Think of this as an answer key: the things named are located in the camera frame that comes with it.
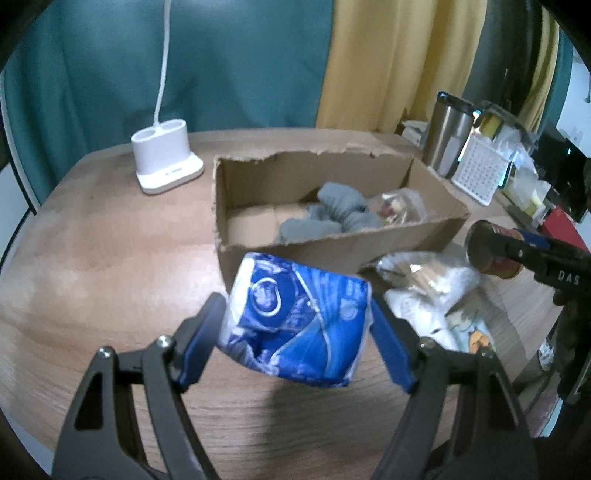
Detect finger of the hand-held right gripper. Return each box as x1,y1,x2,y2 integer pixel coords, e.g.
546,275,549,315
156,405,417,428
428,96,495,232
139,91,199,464
515,229,552,250
489,233,555,278

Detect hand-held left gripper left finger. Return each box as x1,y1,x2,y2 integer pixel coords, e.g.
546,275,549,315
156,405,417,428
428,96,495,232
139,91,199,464
52,292,227,480

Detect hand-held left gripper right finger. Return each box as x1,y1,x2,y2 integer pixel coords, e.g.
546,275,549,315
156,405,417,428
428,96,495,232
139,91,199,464
369,292,539,480

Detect white plastic bag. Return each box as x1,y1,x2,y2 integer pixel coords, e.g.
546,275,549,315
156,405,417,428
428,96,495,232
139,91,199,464
385,277,462,349

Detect red tin can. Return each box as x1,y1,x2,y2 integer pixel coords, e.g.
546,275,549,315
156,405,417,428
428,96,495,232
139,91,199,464
464,220,527,280

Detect cartoon tissue box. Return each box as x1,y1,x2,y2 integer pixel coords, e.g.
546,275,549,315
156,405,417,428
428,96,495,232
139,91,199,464
445,311,494,354

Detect blue tissue packet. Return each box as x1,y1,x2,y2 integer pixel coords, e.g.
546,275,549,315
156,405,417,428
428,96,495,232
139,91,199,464
217,251,374,387

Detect cardboard box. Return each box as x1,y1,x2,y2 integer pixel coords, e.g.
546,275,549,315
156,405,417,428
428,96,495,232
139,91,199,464
211,147,471,296

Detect red box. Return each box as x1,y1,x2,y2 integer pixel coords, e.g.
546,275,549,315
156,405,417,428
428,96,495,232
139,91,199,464
542,205,591,254

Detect yellow sticky notes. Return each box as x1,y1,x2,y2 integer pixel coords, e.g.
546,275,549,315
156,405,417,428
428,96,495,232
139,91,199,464
521,184,551,219

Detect black case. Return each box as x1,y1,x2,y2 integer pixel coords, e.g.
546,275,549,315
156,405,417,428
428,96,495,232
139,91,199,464
536,127,589,223

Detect white plastic basket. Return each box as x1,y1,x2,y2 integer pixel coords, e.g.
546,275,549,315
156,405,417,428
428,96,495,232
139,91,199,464
451,129,513,206

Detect clear plastic bags bundle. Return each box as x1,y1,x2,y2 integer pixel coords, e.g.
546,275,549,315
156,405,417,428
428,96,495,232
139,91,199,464
496,129,540,178

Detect clear plastic bag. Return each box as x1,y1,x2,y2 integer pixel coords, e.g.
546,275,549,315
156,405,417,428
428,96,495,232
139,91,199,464
369,188,428,227

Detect steel tumbler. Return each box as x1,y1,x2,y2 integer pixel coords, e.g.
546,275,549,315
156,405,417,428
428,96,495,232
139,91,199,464
422,91,474,179

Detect grey cloth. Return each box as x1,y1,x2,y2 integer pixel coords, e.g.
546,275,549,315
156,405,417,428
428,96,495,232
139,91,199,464
277,181,384,244

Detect white paper stack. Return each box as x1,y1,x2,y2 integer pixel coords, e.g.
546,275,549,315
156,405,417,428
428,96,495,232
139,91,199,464
401,119,430,147

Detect grey curtain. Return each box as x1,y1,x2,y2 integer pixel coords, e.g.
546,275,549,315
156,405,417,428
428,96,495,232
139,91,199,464
462,0,546,121

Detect white desk lamp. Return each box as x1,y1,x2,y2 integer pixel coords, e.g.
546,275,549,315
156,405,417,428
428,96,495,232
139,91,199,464
130,0,205,195

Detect yellow curtain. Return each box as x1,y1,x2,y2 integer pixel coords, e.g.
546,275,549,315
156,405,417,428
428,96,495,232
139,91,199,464
316,0,490,137

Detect teal curtain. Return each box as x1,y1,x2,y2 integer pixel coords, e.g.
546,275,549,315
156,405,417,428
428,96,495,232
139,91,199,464
2,0,333,213

